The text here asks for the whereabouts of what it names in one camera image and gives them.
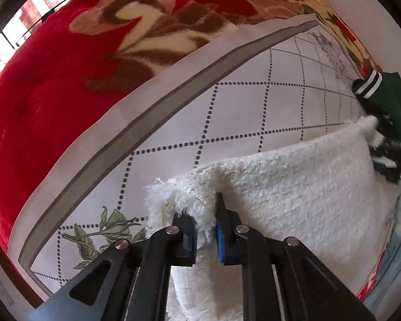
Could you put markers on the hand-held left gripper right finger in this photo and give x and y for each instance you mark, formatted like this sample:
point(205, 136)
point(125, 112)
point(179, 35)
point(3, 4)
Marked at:
point(221, 237)

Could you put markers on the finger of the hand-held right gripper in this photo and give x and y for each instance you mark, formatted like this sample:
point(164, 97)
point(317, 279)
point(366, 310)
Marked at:
point(397, 150)
point(387, 169)

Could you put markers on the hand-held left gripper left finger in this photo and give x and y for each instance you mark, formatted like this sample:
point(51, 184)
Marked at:
point(185, 240)

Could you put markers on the white fuzzy cardigan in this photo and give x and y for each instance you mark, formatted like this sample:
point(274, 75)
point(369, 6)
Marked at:
point(304, 190)

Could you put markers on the black metal clothes rack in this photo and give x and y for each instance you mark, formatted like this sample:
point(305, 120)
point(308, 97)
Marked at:
point(47, 14)

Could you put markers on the folded dark green sweater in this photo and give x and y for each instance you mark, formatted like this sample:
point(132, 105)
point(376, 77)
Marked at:
point(394, 107)

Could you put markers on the light blue quilt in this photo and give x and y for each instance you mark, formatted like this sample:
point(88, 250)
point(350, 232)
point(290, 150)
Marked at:
point(397, 264)

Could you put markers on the white diamond patterned cloth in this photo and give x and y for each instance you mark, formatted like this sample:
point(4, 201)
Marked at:
point(220, 107)

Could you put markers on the red floral blanket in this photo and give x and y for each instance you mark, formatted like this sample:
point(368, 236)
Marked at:
point(36, 107)

